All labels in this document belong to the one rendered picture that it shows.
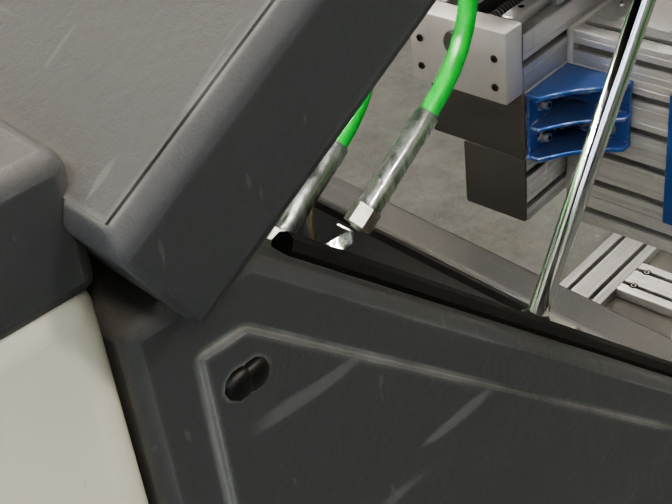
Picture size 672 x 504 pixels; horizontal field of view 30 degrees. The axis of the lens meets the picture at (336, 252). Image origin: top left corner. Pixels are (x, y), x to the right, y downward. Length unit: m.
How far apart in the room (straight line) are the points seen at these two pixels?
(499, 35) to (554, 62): 0.12
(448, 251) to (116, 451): 0.85
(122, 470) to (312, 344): 0.06
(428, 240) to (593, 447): 0.69
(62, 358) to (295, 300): 0.07
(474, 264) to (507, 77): 0.36
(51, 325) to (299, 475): 0.10
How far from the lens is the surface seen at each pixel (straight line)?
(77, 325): 0.27
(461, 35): 0.89
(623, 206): 1.58
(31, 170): 0.25
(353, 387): 0.34
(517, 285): 1.09
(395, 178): 0.87
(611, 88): 0.45
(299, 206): 0.94
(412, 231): 1.16
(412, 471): 0.38
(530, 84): 1.46
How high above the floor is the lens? 1.62
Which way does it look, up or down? 36 degrees down
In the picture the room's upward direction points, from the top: 7 degrees counter-clockwise
